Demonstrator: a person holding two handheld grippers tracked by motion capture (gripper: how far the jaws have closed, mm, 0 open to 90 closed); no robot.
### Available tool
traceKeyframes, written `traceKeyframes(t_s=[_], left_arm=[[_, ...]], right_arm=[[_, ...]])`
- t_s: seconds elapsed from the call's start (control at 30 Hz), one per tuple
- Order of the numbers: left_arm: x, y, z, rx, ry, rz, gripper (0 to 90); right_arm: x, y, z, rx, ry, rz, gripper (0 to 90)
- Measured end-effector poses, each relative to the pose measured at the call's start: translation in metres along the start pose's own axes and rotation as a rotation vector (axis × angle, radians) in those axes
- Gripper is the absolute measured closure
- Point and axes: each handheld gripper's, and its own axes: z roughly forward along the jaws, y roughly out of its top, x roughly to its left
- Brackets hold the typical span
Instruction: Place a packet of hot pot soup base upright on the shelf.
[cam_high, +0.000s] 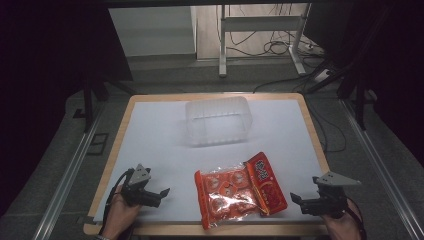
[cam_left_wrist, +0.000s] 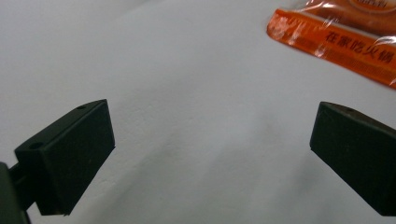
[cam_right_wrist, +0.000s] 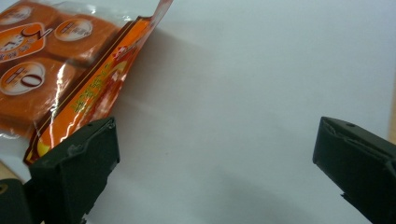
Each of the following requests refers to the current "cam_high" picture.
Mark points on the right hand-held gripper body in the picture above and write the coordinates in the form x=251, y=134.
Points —
x=328, y=196

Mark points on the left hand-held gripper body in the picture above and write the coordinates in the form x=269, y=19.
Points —
x=140, y=190

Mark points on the orange snack packet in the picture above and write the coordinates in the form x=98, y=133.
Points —
x=239, y=191

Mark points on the clear plastic container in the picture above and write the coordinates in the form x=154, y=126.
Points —
x=218, y=120

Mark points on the person's left hand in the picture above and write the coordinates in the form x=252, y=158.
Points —
x=118, y=215

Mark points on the person's right hand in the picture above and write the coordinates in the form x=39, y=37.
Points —
x=343, y=226

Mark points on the black floor plate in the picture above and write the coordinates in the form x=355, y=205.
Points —
x=97, y=143

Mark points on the black stand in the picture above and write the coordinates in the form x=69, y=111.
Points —
x=353, y=86
x=96, y=90

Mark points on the white power strip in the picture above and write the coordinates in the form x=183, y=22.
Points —
x=322, y=75

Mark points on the metal floor rail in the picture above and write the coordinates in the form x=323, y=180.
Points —
x=383, y=166
x=65, y=180

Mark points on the white desk frame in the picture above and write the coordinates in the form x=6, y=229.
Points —
x=263, y=35

